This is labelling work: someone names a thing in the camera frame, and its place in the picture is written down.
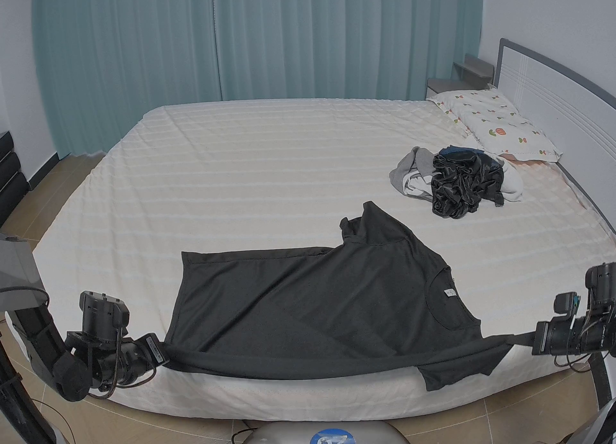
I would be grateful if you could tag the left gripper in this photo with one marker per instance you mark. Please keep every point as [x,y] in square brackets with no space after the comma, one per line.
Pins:
[142,360]

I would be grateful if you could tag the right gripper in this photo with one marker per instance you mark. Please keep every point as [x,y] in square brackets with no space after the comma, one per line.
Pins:
[558,337]

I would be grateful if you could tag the black T-shirt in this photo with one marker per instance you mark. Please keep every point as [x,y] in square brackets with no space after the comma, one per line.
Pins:
[313,302]

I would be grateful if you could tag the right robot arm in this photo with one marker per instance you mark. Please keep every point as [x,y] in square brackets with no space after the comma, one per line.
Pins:
[601,283]

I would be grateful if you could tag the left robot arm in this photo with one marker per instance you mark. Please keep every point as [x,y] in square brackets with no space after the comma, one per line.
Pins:
[33,341]

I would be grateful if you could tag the pile of clothes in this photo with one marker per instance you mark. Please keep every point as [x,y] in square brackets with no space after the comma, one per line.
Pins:
[457,187]

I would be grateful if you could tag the bed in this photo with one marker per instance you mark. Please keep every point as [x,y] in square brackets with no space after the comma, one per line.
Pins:
[264,167]

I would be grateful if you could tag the white printed pillow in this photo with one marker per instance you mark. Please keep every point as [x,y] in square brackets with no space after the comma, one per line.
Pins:
[500,126]

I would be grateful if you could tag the black chest of drawers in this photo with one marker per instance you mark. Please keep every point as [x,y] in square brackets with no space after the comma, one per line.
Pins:
[9,177]

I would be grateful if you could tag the grey bedside table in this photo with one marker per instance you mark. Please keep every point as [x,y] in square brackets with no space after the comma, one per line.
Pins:
[469,73]

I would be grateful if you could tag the blue-green curtain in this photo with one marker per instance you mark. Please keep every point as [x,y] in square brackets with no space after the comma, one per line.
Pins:
[125,47]
[346,23]

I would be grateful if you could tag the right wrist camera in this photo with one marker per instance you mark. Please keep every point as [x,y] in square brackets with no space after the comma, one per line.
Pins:
[565,305]

